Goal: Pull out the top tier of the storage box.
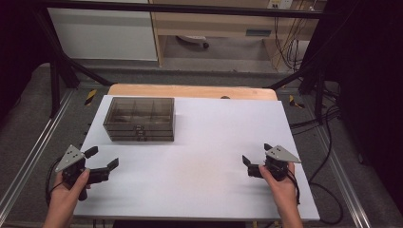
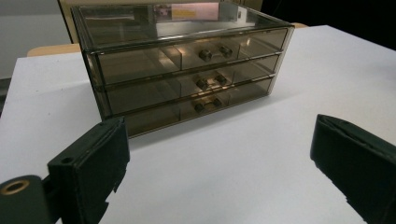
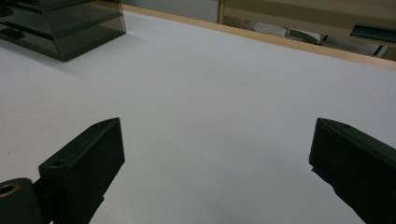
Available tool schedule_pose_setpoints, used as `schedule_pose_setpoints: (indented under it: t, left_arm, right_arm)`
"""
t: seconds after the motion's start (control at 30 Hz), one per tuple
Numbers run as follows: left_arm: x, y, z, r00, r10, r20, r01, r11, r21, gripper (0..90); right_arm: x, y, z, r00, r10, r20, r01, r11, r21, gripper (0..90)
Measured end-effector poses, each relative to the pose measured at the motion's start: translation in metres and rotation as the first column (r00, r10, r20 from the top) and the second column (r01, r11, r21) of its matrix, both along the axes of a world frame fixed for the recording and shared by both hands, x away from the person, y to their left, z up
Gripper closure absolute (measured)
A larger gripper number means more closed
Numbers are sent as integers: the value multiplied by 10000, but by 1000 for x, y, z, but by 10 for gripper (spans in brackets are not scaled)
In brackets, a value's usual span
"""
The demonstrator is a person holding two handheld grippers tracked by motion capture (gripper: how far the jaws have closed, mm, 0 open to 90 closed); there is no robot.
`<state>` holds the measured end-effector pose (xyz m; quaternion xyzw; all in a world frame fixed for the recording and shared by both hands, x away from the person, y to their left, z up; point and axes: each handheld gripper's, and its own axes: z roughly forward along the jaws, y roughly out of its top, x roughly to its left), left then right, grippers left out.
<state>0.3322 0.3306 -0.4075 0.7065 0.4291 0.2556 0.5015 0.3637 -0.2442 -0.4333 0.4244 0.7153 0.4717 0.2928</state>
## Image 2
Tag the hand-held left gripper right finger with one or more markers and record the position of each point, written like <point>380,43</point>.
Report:
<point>358,165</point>

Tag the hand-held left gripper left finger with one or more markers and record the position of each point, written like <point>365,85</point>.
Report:
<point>87,168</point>

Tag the smoky transparent drawer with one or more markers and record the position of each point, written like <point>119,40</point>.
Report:
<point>134,63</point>
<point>140,95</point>
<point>155,119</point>

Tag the smoky transparent three-drawer organizer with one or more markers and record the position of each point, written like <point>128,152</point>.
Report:
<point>124,28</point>

